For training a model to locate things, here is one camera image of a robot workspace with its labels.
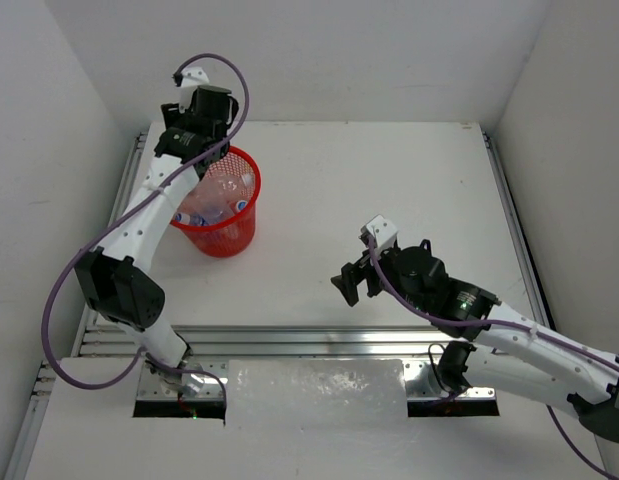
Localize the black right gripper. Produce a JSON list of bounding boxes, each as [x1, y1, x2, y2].
[[331, 239, 430, 314]]

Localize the clear bottle sideways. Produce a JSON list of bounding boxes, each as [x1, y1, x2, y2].
[[201, 197, 239, 225]]

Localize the clear bottle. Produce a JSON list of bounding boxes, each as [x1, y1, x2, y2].
[[210, 173, 255, 196]]

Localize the red label red cap bottle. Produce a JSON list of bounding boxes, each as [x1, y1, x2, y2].
[[179, 182, 217, 216]]

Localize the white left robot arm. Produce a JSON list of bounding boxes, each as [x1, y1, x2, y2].
[[75, 86, 238, 368]]

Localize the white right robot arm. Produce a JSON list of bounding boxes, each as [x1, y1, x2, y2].
[[331, 241, 619, 444]]

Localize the red mesh plastic bin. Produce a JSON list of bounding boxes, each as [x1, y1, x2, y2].
[[171, 146, 261, 258]]

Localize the aluminium front rail frame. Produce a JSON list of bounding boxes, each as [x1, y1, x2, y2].
[[72, 322, 497, 404]]

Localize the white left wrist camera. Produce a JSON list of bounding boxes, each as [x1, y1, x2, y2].
[[173, 66, 210, 107]]

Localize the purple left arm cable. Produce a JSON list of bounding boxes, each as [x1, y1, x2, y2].
[[41, 52, 251, 401]]

